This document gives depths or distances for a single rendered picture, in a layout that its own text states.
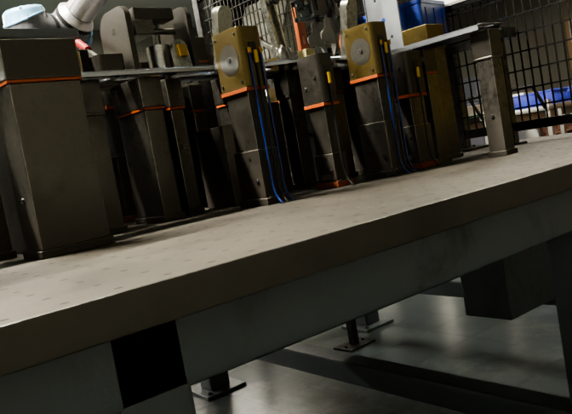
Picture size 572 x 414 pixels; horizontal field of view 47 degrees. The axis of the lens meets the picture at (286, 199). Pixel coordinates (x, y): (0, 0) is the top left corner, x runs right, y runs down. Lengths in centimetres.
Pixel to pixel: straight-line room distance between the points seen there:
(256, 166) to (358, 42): 42
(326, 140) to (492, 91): 41
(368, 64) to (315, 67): 14
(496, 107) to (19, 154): 103
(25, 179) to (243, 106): 45
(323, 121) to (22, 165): 66
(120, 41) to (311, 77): 46
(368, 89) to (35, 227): 81
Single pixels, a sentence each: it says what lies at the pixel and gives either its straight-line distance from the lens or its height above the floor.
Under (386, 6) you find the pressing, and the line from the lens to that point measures 193.
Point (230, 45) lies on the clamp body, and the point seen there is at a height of 101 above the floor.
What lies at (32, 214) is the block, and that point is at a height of 77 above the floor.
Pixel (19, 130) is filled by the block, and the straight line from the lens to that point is 106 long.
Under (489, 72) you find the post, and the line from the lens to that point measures 159.
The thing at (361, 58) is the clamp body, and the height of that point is 97.
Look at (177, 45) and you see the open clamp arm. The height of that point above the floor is 109.
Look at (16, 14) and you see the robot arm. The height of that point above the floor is 130.
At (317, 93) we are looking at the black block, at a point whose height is 91.
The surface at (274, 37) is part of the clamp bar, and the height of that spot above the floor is 110.
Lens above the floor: 79
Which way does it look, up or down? 4 degrees down
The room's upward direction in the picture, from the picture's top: 10 degrees counter-clockwise
